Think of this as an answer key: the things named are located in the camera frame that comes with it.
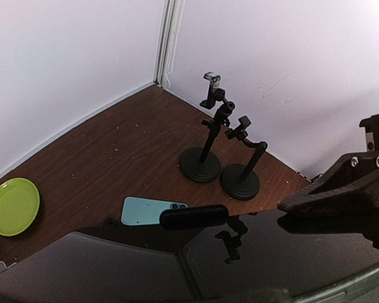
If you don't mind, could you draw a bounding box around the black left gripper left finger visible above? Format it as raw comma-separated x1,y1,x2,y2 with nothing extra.
159,205,229,230

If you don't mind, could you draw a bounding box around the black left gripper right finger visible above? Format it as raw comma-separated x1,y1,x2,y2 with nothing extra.
277,114,379,218

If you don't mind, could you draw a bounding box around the teal phone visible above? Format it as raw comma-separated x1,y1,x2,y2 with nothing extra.
120,197,188,226

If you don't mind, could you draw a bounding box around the black phone stand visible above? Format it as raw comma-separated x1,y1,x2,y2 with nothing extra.
220,116,268,201
178,71,235,183

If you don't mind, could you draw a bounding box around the lime green plate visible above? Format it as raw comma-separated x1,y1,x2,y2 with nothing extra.
0,177,40,237

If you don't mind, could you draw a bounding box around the right aluminium frame post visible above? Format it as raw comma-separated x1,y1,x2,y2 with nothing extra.
153,0,186,89

